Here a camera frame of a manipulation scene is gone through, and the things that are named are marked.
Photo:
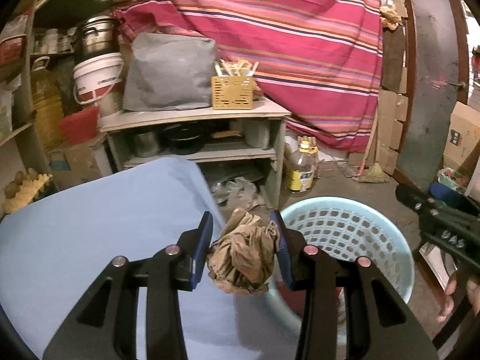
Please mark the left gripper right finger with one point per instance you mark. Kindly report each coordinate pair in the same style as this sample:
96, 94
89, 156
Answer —
379, 324

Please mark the yellow oil jug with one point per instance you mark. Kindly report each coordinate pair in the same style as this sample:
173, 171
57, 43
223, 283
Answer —
47, 103

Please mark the steel cooking pot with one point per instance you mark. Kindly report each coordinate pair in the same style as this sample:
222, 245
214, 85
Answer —
96, 36

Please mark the green bin with bag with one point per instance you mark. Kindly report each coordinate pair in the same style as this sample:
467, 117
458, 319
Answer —
449, 186

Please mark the red plastic basin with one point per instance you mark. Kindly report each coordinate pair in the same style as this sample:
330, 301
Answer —
81, 126

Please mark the cardboard box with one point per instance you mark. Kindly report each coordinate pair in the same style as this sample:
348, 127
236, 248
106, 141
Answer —
461, 151

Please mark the wooden wall shelf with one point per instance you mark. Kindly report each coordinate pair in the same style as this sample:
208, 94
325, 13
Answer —
60, 14

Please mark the white plastic bucket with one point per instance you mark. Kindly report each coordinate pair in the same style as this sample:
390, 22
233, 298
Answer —
97, 77

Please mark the grey cloth cover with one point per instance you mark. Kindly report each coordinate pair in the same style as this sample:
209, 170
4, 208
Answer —
169, 72

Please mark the dark wooden door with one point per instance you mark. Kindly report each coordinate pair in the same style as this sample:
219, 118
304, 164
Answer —
437, 78

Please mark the light blue plastic basket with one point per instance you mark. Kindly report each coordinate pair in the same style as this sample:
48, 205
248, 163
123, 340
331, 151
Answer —
346, 230

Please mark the yellow egg tray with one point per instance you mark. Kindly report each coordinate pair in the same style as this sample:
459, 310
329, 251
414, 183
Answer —
26, 188

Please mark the brown paper ball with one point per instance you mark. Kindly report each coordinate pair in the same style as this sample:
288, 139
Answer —
241, 260

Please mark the red striped cloth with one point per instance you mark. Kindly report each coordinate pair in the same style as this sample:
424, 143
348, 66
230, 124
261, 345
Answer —
319, 59

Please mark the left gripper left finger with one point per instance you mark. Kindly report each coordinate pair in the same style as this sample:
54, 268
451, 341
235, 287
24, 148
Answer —
103, 323

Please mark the white wooden shelf unit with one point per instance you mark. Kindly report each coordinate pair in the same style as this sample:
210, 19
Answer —
225, 142

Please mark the straw broom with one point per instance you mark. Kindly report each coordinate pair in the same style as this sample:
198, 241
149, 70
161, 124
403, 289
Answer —
373, 174

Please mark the person's right hand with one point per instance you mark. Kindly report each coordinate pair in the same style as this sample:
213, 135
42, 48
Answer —
457, 288

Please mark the clear oil bottle yellow label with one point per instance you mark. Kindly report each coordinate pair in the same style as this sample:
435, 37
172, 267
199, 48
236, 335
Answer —
302, 166

